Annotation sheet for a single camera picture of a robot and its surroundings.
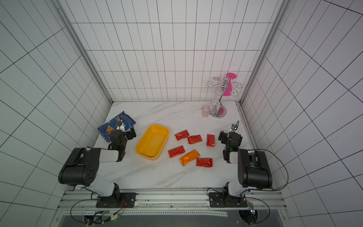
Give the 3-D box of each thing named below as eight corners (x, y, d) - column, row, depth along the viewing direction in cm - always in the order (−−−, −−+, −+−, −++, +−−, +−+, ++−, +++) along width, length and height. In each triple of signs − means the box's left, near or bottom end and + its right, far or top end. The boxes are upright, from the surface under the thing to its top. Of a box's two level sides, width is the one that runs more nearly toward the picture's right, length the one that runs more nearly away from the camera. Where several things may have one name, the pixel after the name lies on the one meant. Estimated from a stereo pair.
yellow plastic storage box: (134, 156, 90) (132, 152, 86) (149, 127, 105) (148, 122, 101) (158, 163, 87) (157, 160, 83) (170, 132, 102) (170, 128, 98)
